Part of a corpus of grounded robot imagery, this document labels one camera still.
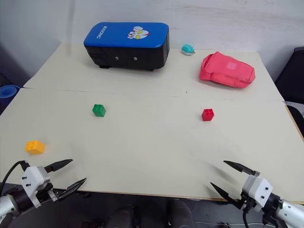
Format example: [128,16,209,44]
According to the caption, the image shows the small teal and white gadget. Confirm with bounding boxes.
[181,44,196,57]

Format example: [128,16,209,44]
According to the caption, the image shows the black chair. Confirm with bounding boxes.
[275,47,304,105]

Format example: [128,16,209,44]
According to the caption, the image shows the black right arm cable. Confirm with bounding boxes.
[241,205,254,228]

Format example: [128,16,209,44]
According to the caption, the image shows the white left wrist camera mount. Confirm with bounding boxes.
[20,166,52,209]

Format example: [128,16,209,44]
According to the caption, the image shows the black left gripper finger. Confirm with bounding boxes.
[44,159,74,173]
[57,177,87,200]

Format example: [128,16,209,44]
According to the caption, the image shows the pink fabric pouch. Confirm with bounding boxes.
[199,51,256,90]

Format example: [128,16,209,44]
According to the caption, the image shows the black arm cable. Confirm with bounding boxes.
[0,160,29,190]
[241,205,254,228]

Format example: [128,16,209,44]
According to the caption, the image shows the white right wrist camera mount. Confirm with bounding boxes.
[241,174,274,208]

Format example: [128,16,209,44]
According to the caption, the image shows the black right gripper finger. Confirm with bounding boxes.
[210,182,242,209]
[223,160,260,177]

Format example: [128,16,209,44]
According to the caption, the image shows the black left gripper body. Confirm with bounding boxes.
[35,182,61,204]

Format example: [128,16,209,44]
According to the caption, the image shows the green toy brick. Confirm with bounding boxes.
[92,104,107,117]

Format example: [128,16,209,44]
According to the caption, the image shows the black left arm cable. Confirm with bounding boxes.
[0,160,29,190]

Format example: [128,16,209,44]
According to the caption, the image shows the red toy brick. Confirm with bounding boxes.
[201,108,215,122]

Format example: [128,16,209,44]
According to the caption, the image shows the blue and black padded cushion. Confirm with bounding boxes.
[83,22,171,71]

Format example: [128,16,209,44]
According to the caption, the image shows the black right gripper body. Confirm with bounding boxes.
[237,190,258,212]

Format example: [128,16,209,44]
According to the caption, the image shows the yellow toy brick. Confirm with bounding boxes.
[25,140,46,155]

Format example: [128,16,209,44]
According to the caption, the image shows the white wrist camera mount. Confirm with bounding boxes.
[20,166,52,209]
[241,174,274,208]

